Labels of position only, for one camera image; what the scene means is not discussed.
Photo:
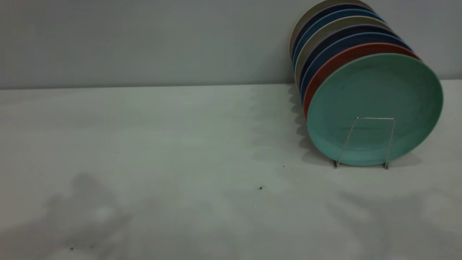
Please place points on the green round plate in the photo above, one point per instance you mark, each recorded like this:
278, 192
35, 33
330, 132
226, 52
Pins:
375, 101

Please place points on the pink round plate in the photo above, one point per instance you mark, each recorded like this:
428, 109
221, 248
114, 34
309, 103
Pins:
325, 69

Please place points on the navy blue round plate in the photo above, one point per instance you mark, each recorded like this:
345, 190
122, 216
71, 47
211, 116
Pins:
325, 50

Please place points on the dark purple round plate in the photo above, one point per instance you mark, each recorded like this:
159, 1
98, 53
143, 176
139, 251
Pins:
325, 12
325, 39

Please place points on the olive beige round plate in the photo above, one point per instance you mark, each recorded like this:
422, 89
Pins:
325, 5
325, 29

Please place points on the teal blue round plate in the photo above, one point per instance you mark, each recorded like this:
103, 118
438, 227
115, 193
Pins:
325, 18

